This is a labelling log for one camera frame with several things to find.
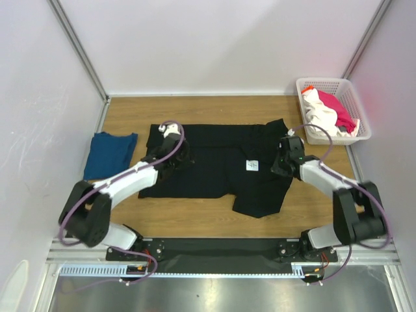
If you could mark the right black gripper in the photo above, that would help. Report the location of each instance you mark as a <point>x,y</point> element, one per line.
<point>279,166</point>

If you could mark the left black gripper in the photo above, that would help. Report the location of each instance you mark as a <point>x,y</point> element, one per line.
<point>187,160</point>

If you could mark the black t shirt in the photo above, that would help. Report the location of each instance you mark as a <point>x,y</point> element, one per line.
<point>230,159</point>

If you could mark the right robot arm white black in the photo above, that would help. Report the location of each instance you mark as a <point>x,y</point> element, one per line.
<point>357,209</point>

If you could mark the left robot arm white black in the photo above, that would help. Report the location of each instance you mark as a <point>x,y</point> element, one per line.
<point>86,216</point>

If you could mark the cream white t shirt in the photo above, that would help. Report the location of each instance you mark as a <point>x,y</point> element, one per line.
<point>318,114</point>

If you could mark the pink t shirt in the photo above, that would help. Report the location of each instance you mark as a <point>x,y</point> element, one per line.
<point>344,121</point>

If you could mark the folded blue t shirt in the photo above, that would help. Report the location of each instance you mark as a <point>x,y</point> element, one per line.
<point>109,155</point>

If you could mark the orange garment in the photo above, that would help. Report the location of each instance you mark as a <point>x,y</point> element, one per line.
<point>310,87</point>

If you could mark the white plastic basket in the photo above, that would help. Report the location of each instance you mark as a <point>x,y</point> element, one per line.
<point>343,90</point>

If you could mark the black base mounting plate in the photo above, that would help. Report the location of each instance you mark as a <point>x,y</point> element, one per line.
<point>231,255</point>

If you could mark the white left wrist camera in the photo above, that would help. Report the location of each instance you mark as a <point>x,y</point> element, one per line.
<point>167,129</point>

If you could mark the aluminium frame rail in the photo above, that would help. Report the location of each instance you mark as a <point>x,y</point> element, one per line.
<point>106,262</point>

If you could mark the right aluminium corner post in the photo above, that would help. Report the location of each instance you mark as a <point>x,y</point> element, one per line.
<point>375,22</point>

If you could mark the aluminium corner post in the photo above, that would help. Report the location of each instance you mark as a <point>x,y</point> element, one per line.
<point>375,22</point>
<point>77,46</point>

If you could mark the left aluminium corner post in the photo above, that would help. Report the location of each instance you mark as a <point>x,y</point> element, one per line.
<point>77,46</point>

